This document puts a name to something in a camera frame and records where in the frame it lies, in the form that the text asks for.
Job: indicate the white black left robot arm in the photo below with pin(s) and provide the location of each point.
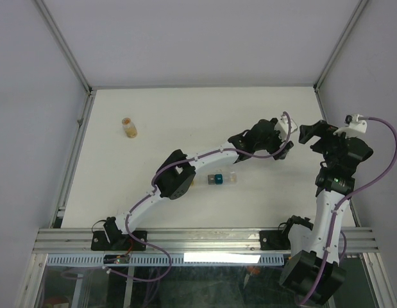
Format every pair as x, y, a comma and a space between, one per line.
266, 139

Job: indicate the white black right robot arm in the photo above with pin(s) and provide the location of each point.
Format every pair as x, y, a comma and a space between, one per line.
313, 272

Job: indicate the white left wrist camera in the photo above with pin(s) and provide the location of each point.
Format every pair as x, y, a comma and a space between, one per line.
285, 127

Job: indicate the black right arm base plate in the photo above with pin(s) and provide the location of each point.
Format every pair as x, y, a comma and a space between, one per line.
274, 240

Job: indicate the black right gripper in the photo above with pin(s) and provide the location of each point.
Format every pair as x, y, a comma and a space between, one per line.
320, 129

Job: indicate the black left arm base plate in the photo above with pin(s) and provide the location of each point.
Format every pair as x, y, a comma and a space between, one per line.
124, 243

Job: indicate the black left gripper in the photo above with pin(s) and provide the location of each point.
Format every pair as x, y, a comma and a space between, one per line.
288, 145

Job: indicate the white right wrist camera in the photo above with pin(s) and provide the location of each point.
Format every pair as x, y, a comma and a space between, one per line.
356, 125

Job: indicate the aluminium frame rail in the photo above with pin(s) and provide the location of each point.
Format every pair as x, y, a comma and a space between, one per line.
179, 240

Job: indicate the clear vial orange pills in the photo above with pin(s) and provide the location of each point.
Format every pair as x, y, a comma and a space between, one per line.
129, 128

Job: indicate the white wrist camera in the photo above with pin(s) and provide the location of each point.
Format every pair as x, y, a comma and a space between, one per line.
285, 127
356, 125

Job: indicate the white slotted cable duct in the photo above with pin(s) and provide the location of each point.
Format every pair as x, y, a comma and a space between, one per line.
175, 259

